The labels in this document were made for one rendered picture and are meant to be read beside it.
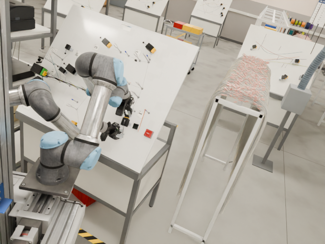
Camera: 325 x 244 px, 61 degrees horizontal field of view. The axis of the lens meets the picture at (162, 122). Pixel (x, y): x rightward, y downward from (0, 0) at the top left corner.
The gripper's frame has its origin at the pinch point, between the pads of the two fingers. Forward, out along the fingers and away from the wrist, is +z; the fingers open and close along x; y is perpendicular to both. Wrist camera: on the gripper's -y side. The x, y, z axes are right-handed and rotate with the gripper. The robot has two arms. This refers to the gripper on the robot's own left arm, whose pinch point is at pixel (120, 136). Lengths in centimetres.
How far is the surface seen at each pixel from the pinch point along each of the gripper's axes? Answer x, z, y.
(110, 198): -25, 28, -44
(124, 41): 70, -5, 32
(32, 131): 46, -13, -73
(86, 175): -3, 14, -50
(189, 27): 374, 341, 56
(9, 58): 79, -53, -40
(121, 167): -17.5, 6.8, -11.4
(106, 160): -8.6, 3.1, -19.5
